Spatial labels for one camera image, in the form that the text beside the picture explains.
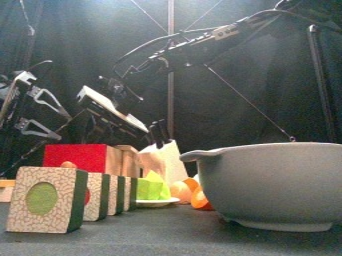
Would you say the light wooden board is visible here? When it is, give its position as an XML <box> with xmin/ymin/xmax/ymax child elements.
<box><xmin>0</xmin><ymin>178</ymin><xmax>18</xmax><ymax>204</ymax></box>

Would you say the thin diagonal brace wire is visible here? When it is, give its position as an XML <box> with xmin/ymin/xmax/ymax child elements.
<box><xmin>129</xmin><ymin>0</ymin><xmax>297</xmax><ymax>142</ymax></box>

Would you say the white knife holder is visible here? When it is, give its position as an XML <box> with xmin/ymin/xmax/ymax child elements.
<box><xmin>137</xmin><ymin>139</ymin><xmax>190</xmax><ymax>188</ymax></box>

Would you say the black frame post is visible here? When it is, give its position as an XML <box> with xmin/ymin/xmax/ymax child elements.
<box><xmin>306</xmin><ymin>24</ymin><xmax>338</xmax><ymax>144</ymax></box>

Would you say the white plate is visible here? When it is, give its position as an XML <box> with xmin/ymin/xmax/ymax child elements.
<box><xmin>135</xmin><ymin>196</ymin><xmax>182</xmax><ymax>209</ymax></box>

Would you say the black wrist camera on right gripper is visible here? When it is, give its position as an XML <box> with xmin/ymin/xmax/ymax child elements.
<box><xmin>98</xmin><ymin>75</ymin><xmax>145</xmax><ymax>114</ymax></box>

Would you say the orange toy fruit piece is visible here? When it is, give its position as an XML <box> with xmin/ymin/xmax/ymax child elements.
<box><xmin>190</xmin><ymin>185</ymin><xmax>217</xmax><ymax>211</ymax></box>

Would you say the grey mixing bowl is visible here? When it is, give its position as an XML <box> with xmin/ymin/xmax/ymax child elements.
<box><xmin>179</xmin><ymin>142</ymin><xmax>342</xmax><ymax>233</ymax></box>

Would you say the black knife handle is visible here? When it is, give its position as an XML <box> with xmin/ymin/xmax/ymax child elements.
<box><xmin>158</xmin><ymin>118</ymin><xmax>174</xmax><ymax>144</ymax></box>
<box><xmin>147</xmin><ymin>121</ymin><xmax>165</xmax><ymax>150</ymax></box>

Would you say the plain wooden block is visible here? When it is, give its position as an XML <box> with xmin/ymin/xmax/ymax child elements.
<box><xmin>106</xmin><ymin>144</ymin><xmax>142</xmax><ymax>179</ymax></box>

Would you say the small orange toy slice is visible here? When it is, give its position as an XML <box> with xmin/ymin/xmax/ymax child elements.
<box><xmin>182</xmin><ymin>177</ymin><xmax>201</xmax><ymax>193</ymax></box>

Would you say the large toy sushi roll block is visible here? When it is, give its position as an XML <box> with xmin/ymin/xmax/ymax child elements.
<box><xmin>4</xmin><ymin>165</ymin><xmax>90</xmax><ymax>234</ymax></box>

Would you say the red wooden box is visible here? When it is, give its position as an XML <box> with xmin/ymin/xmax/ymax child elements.
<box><xmin>43</xmin><ymin>143</ymin><xmax>110</xmax><ymax>174</ymax></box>

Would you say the vertical metal frame pole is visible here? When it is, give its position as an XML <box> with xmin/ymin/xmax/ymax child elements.
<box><xmin>167</xmin><ymin>0</ymin><xmax>177</xmax><ymax>140</ymax></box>

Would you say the orange toy ball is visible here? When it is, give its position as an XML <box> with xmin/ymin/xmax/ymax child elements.
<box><xmin>59</xmin><ymin>160</ymin><xmax>79</xmax><ymax>169</ymax></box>

